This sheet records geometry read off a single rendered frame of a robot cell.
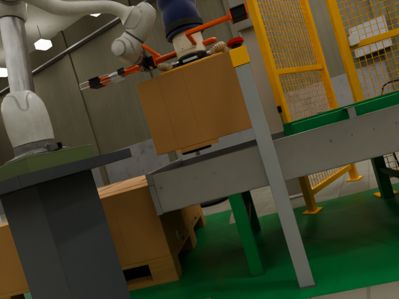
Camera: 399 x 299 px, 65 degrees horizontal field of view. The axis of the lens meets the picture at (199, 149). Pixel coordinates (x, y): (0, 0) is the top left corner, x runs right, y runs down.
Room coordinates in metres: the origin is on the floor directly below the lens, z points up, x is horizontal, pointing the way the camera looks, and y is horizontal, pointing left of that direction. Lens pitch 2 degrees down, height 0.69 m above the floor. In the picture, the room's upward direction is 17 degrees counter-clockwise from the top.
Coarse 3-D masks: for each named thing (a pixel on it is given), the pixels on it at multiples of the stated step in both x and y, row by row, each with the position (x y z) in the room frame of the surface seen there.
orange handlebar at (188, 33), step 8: (224, 16) 1.48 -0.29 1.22; (208, 24) 1.50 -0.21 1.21; (216, 24) 1.50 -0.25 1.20; (192, 32) 1.52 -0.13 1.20; (192, 40) 1.63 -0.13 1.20; (208, 40) 1.74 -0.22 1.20; (216, 40) 1.76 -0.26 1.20; (160, 56) 1.80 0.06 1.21; (168, 56) 1.79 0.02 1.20; (176, 56) 1.83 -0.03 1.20; (128, 72) 1.84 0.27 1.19; (136, 72) 1.89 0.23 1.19; (104, 80) 1.88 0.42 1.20
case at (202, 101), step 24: (168, 72) 1.64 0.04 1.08; (192, 72) 1.61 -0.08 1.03; (216, 72) 1.59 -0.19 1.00; (144, 96) 1.67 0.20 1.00; (168, 96) 1.65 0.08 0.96; (192, 96) 1.62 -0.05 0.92; (216, 96) 1.60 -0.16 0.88; (240, 96) 1.57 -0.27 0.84; (168, 120) 1.65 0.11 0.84; (192, 120) 1.63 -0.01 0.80; (216, 120) 1.60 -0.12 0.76; (240, 120) 1.58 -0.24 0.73; (168, 144) 1.66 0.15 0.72; (192, 144) 1.64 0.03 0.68
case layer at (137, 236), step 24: (120, 192) 1.74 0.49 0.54; (144, 192) 1.69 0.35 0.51; (120, 216) 1.73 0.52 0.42; (144, 216) 1.70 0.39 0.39; (168, 216) 1.82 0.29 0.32; (192, 216) 2.33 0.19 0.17; (0, 240) 1.87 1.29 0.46; (120, 240) 1.73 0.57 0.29; (144, 240) 1.71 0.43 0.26; (168, 240) 1.71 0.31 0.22; (0, 264) 1.88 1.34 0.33; (0, 288) 1.89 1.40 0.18; (24, 288) 1.86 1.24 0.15
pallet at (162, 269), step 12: (192, 228) 2.23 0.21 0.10; (180, 240) 1.90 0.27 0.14; (192, 240) 2.14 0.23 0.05; (132, 264) 1.73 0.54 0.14; (144, 264) 1.71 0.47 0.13; (156, 264) 1.70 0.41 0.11; (168, 264) 1.69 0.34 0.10; (144, 276) 1.82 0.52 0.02; (156, 276) 1.71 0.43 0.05; (168, 276) 1.69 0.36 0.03; (132, 288) 1.73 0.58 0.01
